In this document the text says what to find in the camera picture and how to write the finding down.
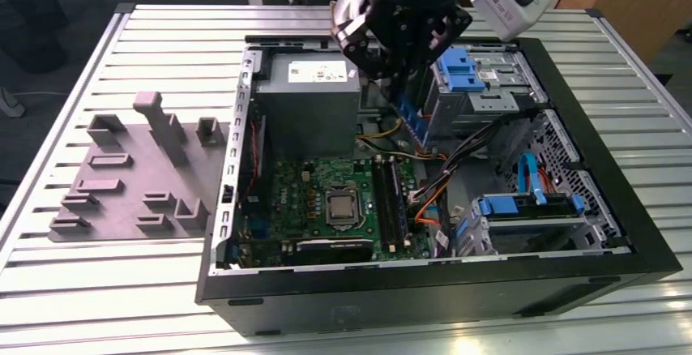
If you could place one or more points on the metal disk bay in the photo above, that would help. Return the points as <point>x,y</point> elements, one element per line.
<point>541,222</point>

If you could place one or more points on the dark office chair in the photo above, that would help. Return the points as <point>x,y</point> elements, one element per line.
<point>33,26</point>

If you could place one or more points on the blue drive carrier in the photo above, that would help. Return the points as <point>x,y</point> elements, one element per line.
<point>462,75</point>

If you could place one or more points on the green motherboard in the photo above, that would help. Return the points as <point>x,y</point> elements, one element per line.
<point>295,176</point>

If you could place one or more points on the black RAM slot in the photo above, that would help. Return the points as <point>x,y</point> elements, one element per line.
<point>382,201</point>

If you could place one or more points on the grey parts rack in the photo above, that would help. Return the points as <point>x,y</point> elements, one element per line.
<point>135,160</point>

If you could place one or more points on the metal drive cage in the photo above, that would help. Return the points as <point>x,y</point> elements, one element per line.
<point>487,103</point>

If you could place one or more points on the grey power supply unit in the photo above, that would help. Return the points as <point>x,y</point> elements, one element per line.
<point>309,120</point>

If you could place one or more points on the black graphics card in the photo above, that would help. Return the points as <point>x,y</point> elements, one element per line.
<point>335,249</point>

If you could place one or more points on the grey chair base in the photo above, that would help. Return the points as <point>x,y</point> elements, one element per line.
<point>11,108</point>

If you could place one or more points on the black PC case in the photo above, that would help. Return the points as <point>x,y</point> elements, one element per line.
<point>379,290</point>

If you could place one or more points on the green RAM stick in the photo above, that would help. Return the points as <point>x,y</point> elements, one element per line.
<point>415,122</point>

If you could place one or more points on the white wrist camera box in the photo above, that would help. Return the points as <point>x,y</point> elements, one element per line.
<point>503,10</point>

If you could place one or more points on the hard disk in blue carrier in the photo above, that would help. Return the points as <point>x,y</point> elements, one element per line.
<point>501,205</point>

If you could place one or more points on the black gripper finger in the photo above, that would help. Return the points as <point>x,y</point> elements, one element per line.
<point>441,31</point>
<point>385,39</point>

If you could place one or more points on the silver CPU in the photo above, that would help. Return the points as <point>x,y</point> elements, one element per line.
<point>341,207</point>

